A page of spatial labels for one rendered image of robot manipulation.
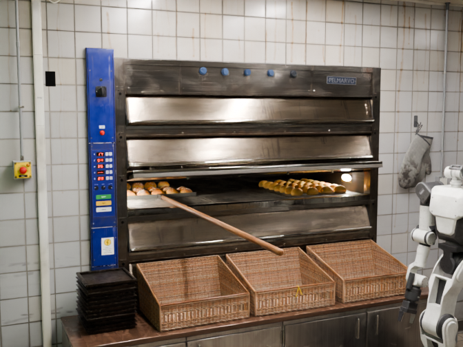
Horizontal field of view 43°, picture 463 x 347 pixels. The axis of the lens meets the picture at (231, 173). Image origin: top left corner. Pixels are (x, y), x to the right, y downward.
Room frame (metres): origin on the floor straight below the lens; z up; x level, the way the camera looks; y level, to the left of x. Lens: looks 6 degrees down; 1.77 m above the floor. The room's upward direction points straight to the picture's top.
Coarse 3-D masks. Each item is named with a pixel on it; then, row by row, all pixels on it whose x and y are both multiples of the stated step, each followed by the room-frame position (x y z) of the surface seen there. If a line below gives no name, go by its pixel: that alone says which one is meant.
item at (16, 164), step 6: (12, 162) 3.23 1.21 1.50; (18, 162) 3.22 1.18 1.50; (24, 162) 3.23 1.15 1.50; (30, 162) 3.24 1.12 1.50; (12, 168) 3.25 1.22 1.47; (18, 168) 3.22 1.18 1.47; (30, 168) 3.24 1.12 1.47; (18, 174) 3.22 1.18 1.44; (24, 174) 3.23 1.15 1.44; (30, 174) 3.24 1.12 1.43
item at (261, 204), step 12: (204, 204) 3.77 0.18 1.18; (216, 204) 3.77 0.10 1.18; (228, 204) 3.80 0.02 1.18; (240, 204) 3.84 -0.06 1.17; (252, 204) 3.87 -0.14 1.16; (264, 204) 3.90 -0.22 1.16; (276, 204) 3.94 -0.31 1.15; (288, 204) 3.98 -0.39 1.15; (300, 204) 4.02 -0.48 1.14; (132, 216) 3.55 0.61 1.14
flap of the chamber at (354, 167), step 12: (276, 168) 3.78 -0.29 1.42; (288, 168) 3.81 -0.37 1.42; (300, 168) 3.85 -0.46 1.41; (312, 168) 3.88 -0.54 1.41; (324, 168) 3.92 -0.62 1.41; (336, 168) 3.96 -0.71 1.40; (348, 168) 3.99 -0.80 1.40; (360, 168) 4.06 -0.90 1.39; (372, 168) 4.15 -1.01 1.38; (132, 180) 3.58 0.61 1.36
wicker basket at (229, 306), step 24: (144, 264) 3.53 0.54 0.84; (168, 264) 3.59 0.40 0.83; (192, 264) 3.65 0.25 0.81; (216, 264) 3.72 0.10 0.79; (144, 288) 3.36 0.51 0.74; (168, 288) 3.55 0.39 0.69; (192, 288) 3.62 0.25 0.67; (240, 288) 3.41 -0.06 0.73; (144, 312) 3.37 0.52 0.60; (168, 312) 3.12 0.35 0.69; (192, 312) 3.39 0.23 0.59; (216, 312) 3.24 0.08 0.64; (240, 312) 3.30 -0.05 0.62
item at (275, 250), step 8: (168, 200) 3.83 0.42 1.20; (184, 208) 3.54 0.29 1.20; (200, 216) 3.27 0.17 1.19; (208, 216) 3.19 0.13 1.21; (216, 224) 3.05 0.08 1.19; (224, 224) 2.97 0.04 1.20; (232, 232) 2.86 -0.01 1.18; (240, 232) 2.78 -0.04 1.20; (248, 240) 2.70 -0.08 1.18; (256, 240) 2.62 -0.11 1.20; (264, 248) 2.55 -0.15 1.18; (272, 248) 2.47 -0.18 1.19
